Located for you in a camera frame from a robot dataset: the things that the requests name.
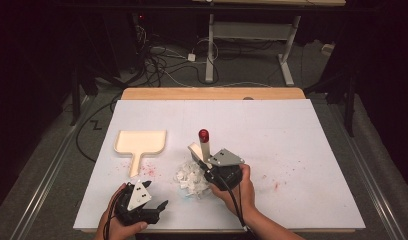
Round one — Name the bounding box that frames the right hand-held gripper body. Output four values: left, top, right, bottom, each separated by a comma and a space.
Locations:
203, 147, 246, 192

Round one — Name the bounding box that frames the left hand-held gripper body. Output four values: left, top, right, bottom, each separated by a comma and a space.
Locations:
113, 179, 162, 227

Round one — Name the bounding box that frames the cream brush with red tip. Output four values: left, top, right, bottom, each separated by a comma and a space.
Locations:
187, 128, 214, 170

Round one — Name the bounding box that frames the pile of white paper scraps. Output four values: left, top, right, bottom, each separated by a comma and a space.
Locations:
173, 160, 214, 200

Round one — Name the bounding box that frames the cream plastic dustpan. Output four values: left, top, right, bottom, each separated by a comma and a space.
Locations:
113, 129, 168, 179

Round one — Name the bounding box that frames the person's right hand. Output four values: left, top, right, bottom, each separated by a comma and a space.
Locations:
209, 163, 258, 218

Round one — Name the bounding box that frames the person's left hand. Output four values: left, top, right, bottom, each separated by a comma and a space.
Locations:
97, 183, 150, 240

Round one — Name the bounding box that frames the white board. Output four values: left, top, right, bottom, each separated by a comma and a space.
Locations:
72, 98, 367, 232

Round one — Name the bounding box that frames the wooden table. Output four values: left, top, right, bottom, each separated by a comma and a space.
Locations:
81, 86, 357, 234

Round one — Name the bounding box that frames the small white box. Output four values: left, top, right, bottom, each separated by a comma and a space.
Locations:
321, 43, 336, 57

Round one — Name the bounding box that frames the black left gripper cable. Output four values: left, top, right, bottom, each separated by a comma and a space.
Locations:
102, 186, 130, 240

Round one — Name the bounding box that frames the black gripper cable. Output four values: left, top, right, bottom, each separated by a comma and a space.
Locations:
215, 174, 256, 240
102, 186, 130, 240

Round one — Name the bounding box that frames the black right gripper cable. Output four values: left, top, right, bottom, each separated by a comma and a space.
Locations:
215, 174, 256, 240

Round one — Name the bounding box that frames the long black floor cable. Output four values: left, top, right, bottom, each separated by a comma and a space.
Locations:
75, 94, 123, 164

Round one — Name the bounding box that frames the metal floor rail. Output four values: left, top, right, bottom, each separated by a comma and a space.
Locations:
325, 96, 406, 240
6, 94, 95, 240

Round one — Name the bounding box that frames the tangle of floor cables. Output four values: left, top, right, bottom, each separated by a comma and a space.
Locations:
130, 13, 276, 89

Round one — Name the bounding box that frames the white metal desk frame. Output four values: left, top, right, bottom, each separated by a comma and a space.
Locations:
191, 0, 347, 87

